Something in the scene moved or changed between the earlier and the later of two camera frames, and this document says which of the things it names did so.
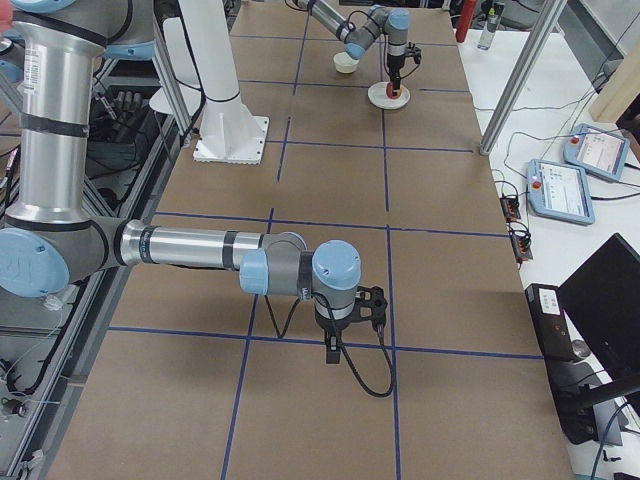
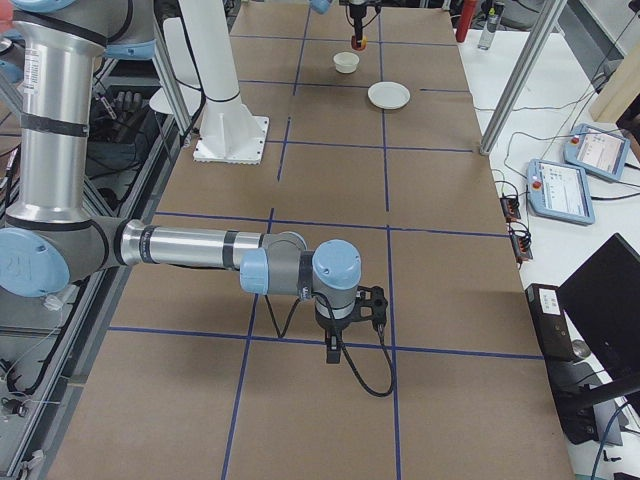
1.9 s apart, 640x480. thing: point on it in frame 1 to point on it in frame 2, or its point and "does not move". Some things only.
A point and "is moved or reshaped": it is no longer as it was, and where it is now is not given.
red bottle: x=468 y=8 does not move
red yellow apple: x=393 y=94 is moved or reshaped
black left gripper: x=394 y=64 to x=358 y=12
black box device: x=551 y=321 does not move
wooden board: x=621 y=89 does not move
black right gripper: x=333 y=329 does not move
